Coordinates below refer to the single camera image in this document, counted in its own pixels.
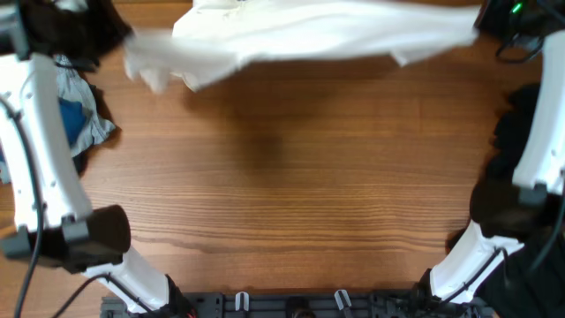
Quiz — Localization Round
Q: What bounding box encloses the white t-shirt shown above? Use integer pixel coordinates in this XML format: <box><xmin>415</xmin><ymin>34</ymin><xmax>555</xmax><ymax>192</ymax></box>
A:
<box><xmin>124</xmin><ymin>0</ymin><xmax>480</xmax><ymax>93</ymax></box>

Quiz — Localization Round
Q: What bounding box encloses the folded light denim garment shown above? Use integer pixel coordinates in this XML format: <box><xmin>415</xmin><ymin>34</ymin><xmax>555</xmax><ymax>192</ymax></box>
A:
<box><xmin>0</xmin><ymin>55</ymin><xmax>117</xmax><ymax>185</ymax></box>

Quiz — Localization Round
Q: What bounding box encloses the black garment right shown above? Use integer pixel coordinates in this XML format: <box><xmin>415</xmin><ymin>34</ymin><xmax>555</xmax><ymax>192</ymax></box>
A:
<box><xmin>470</xmin><ymin>83</ymin><xmax>546</xmax><ymax>242</ymax></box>

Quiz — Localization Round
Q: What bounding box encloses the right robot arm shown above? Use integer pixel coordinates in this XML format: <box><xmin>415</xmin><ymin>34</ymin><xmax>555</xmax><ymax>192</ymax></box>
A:
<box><xmin>396</xmin><ymin>1</ymin><xmax>564</xmax><ymax>317</ymax></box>

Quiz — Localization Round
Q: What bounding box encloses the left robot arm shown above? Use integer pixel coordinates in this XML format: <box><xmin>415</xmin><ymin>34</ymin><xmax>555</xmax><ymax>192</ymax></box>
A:
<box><xmin>1</xmin><ymin>1</ymin><xmax>197</xmax><ymax>317</ymax></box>

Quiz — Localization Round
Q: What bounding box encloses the folded black garment left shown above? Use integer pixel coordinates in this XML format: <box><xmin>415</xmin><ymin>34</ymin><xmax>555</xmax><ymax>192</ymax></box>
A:
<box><xmin>72</xmin><ymin>150</ymin><xmax>89</xmax><ymax>177</ymax></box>

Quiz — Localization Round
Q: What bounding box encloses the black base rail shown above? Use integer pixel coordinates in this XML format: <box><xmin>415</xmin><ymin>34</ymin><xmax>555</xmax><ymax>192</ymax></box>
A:
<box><xmin>100</xmin><ymin>289</ymin><xmax>495</xmax><ymax>318</ymax></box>

